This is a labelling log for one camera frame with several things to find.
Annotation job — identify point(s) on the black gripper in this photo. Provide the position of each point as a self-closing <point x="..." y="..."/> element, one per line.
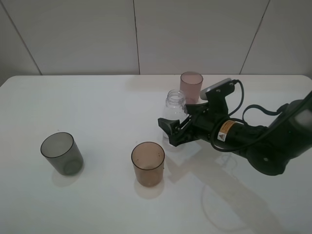
<point x="203" y="117"/>

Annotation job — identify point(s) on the clear plastic water bottle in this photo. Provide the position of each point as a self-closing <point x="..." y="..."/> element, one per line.
<point x="174" y="110"/>

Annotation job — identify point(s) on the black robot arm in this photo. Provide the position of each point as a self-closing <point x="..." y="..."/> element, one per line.
<point x="267" y="149"/>

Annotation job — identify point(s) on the brown translucent plastic cup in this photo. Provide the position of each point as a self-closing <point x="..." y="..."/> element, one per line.
<point x="148" y="162"/>

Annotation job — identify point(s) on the pink translucent plastic cup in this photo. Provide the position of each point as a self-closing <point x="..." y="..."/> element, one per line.
<point x="190" y="85"/>

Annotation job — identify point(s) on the grey translucent plastic cup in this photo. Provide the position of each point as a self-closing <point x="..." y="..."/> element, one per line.
<point x="62" y="152"/>

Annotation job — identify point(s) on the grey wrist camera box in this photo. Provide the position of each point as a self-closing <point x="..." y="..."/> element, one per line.
<point x="203" y="92"/>

